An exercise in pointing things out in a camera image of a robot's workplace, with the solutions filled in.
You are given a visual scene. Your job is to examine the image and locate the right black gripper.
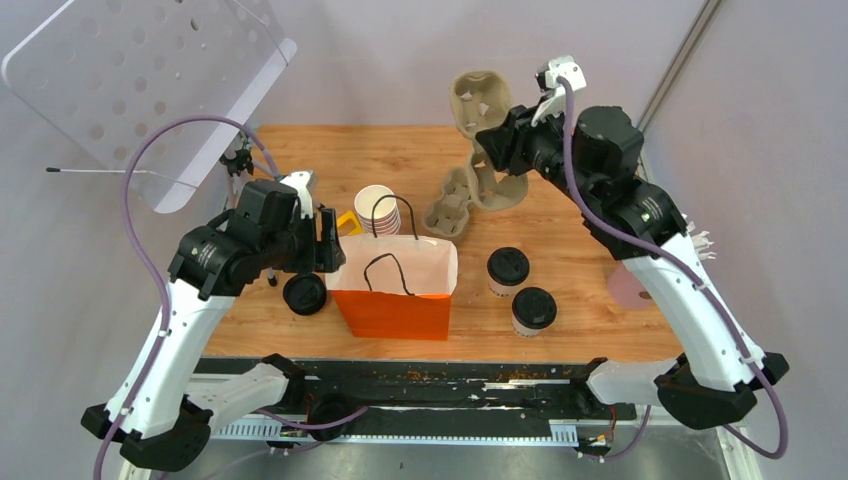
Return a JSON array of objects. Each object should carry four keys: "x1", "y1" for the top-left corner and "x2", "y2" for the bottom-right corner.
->
[{"x1": 476, "y1": 96, "x2": 597, "y2": 210}]

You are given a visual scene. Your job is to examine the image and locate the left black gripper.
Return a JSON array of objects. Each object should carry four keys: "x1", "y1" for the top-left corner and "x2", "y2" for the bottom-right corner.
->
[{"x1": 262, "y1": 207, "x2": 348, "y2": 273}]

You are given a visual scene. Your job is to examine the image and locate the single pulp cup carrier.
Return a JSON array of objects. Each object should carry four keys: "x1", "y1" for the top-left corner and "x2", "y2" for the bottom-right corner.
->
[{"x1": 449, "y1": 70, "x2": 529, "y2": 211}]

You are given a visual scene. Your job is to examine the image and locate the orange paper bag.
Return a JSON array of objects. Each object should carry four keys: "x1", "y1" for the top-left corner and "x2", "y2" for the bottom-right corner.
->
[{"x1": 325, "y1": 233, "x2": 458, "y2": 340}]

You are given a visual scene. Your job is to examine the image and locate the black coffee cup lid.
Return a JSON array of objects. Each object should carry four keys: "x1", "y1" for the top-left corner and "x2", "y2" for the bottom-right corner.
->
[{"x1": 487, "y1": 247, "x2": 530, "y2": 286}]

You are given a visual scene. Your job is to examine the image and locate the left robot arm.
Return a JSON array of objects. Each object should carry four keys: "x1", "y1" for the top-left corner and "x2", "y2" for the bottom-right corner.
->
[{"x1": 81, "y1": 170, "x2": 345, "y2": 472}]

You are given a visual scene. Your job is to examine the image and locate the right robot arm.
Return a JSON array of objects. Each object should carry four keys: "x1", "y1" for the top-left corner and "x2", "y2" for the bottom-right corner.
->
[{"x1": 475, "y1": 106, "x2": 789, "y2": 430}]

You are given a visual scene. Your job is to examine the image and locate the yellow plastic triangle holder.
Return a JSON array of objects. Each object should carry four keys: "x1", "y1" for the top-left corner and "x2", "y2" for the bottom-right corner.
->
[{"x1": 336, "y1": 210, "x2": 364, "y2": 236}]

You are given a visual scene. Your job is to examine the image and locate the stack of white paper cups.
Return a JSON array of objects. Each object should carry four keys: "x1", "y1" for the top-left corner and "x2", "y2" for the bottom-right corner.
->
[{"x1": 354, "y1": 185, "x2": 402, "y2": 236}]

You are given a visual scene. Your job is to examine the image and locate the stacked pulp cup carriers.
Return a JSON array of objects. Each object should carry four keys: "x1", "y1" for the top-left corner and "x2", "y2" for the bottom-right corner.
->
[{"x1": 422, "y1": 168, "x2": 473, "y2": 243}]

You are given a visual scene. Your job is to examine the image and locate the white tripod stand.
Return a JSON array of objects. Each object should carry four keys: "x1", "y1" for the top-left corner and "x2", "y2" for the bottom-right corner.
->
[{"x1": 219, "y1": 148, "x2": 280, "y2": 287}]

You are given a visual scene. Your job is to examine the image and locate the pink cup of wrapped straws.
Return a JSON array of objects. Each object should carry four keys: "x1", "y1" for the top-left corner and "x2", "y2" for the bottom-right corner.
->
[{"x1": 606, "y1": 221, "x2": 718, "y2": 311}]

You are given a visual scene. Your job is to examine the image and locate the clear perforated acrylic panel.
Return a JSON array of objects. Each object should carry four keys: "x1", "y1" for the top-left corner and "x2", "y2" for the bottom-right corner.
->
[{"x1": 2, "y1": 1, "x2": 297, "y2": 213}]

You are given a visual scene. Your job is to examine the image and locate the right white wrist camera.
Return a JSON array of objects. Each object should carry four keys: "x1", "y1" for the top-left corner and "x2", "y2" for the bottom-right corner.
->
[{"x1": 531, "y1": 55, "x2": 587, "y2": 127}]

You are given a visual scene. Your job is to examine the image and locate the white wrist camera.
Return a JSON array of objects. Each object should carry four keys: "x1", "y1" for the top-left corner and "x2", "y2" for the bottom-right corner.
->
[
  {"x1": 531, "y1": 55, "x2": 587, "y2": 127},
  {"x1": 278, "y1": 170, "x2": 317, "y2": 219}
]

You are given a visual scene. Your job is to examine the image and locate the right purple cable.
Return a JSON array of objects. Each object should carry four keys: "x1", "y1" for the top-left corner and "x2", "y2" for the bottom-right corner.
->
[{"x1": 556, "y1": 76, "x2": 791, "y2": 460}]

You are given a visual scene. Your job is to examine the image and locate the purple cable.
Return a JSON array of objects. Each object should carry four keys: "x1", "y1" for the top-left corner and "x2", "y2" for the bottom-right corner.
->
[
  {"x1": 92, "y1": 115, "x2": 283, "y2": 480},
  {"x1": 556, "y1": 76, "x2": 791, "y2": 460}
]

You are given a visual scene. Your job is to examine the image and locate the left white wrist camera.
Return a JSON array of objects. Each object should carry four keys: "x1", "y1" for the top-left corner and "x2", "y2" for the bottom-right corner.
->
[{"x1": 278, "y1": 170, "x2": 317, "y2": 219}]

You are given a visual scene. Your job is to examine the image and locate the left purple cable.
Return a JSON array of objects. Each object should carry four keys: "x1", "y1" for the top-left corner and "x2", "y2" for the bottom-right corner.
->
[{"x1": 92, "y1": 115, "x2": 283, "y2": 480}]

